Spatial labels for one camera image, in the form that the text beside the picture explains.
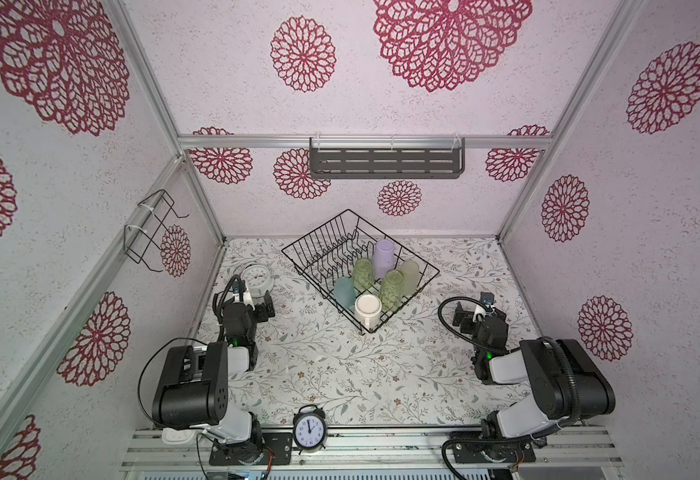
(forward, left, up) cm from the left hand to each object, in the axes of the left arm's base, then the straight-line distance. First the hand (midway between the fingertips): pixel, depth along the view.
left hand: (252, 299), depth 93 cm
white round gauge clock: (+11, +1, -4) cm, 11 cm away
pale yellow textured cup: (+8, -51, +2) cm, 51 cm away
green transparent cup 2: (+4, -44, -1) cm, 45 cm away
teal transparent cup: (+3, -29, -2) cm, 29 cm away
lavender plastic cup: (+13, -42, +3) cm, 44 cm away
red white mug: (-6, -36, +2) cm, 36 cm away
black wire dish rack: (+25, -24, -4) cm, 35 cm away
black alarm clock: (-36, -20, -5) cm, 41 cm away
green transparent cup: (+11, -35, -2) cm, 37 cm away
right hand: (-3, -70, +1) cm, 70 cm away
